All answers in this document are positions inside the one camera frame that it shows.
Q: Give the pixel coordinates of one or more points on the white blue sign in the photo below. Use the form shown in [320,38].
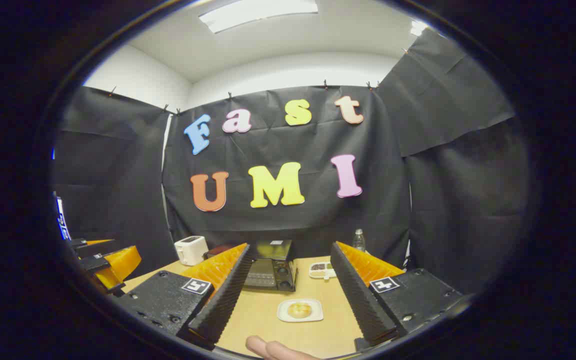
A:
[62,220]

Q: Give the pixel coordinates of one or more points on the small ceiling light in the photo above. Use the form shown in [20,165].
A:
[418,27]

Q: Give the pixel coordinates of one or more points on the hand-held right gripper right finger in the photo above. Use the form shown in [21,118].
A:
[355,295]

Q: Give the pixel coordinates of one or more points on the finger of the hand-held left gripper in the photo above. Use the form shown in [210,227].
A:
[120,265]
[95,248]

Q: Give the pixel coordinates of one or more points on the round bread bun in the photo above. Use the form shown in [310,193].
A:
[299,310]

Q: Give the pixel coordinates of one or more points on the white divided snack tray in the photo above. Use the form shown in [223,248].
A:
[320,271]

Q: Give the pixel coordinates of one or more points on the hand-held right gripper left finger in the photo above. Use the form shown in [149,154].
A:
[225,295]

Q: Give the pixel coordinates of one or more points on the white toaster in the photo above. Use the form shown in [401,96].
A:
[190,250]

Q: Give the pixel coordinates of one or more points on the white square plate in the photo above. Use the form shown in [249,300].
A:
[283,315]

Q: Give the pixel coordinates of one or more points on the black electric oven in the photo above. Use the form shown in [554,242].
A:
[270,270]

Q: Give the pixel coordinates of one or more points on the long ceiling light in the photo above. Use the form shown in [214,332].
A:
[258,12]

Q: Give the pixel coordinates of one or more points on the clear water bottle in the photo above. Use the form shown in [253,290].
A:
[359,242]

